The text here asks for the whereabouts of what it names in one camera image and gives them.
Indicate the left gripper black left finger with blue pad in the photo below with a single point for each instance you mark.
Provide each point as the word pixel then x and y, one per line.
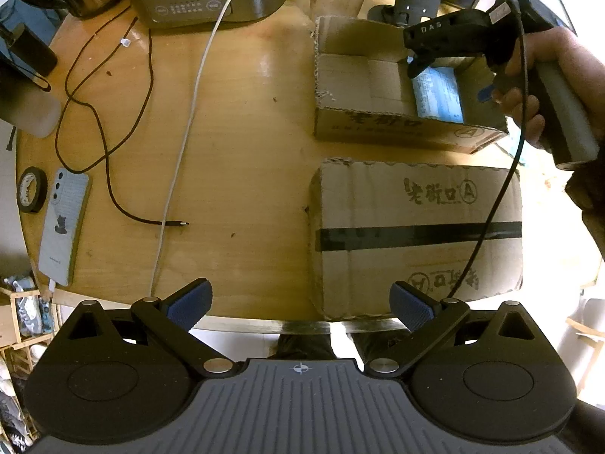
pixel 170 320

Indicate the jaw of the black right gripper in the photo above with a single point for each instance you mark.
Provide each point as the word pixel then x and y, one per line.
pixel 420 60

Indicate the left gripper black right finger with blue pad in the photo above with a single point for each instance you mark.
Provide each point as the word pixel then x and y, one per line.
pixel 429 321

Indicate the blue packet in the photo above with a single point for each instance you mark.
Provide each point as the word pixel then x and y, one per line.
pixel 436 95

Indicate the cardboard box black tape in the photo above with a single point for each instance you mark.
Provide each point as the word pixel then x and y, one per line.
pixel 443 229

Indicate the dark sleeved right forearm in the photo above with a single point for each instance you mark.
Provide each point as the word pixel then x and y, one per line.
pixel 586 188

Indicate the person's right hand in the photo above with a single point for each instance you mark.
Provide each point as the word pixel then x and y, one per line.
pixel 583 71

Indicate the open cardboard box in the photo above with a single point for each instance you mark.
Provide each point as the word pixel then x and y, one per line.
pixel 363 93

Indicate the light blue smartphone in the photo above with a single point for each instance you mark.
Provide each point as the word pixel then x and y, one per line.
pixel 62 224

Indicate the black power bank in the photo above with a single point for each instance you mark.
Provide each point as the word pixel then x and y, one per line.
pixel 30 54

